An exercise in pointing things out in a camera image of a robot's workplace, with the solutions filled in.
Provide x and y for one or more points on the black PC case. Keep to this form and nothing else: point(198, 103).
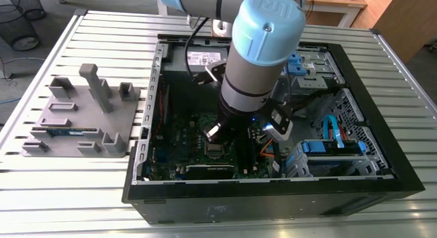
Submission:
point(239, 204)

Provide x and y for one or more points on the black graphics card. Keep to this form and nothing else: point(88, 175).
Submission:
point(210, 171)

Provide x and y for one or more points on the CPU socket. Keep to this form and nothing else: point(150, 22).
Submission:
point(216, 156)

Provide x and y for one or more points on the wooden cabinet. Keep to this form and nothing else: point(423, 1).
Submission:
point(407, 23)

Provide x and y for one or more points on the hard disk in blue carrier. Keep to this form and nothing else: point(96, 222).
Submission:
point(313, 147)

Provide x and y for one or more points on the wooden desk white legs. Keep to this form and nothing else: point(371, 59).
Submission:
point(341, 2)

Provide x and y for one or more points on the grey metal drive cage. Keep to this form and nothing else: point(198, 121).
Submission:
point(313, 82)

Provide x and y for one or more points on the grey power supply unit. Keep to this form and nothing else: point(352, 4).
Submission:
point(178, 59)

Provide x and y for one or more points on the black RAM slot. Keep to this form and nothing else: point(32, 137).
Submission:
point(254, 151)
point(244, 156)

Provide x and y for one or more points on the white power supply label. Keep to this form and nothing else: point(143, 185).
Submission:
point(202, 57)

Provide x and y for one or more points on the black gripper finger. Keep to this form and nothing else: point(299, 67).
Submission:
point(212, 132)

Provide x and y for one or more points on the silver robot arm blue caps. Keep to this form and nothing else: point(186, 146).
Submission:
point(252, 69)

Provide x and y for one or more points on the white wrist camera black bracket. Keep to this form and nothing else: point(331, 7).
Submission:
point(215, 69)

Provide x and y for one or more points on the black mesh wastebasket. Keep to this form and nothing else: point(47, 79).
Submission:
point(36, 15)
point(16, 28)

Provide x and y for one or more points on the blue plastic disk carrier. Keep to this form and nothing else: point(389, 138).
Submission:
point(297, 70)
point(295, 60)

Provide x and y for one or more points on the grey parts rack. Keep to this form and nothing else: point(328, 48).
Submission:
point(88, 120)

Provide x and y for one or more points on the grey metal disk bay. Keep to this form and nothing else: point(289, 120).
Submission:
point(337, 160)

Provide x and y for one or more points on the RAM stick blue label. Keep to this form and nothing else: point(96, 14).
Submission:
point(64, 132)

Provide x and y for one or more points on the green motherboard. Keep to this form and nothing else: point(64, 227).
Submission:
point(184, 135)

